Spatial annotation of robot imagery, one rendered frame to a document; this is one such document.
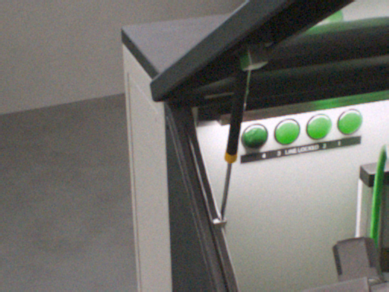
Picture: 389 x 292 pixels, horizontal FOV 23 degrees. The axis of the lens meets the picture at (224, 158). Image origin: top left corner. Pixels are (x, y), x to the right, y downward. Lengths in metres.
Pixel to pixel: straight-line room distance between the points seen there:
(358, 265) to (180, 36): 0.70
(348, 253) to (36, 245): 2.94
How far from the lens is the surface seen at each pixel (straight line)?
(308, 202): 1.74
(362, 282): 0.79
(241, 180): 1.67
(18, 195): 4.51
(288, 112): 1.61
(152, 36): 1.77
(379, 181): 1.65
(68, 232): 4.16
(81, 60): 5.43
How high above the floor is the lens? 2.06
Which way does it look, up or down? 26 degrees down
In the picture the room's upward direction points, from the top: 1 degrees counter-clockwise
